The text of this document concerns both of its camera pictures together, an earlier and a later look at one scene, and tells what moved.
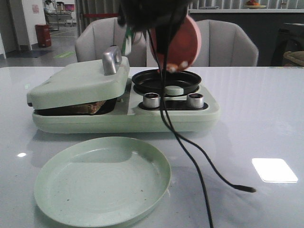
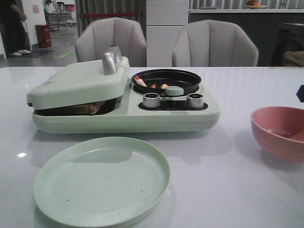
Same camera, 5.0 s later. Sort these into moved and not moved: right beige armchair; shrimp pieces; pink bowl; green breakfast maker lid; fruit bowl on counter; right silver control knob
Moved: shrimp pieces; pink bowl
Not moved: right beige armchair; green breakfast maker lid; right silver control knob; fruit bowl on counter
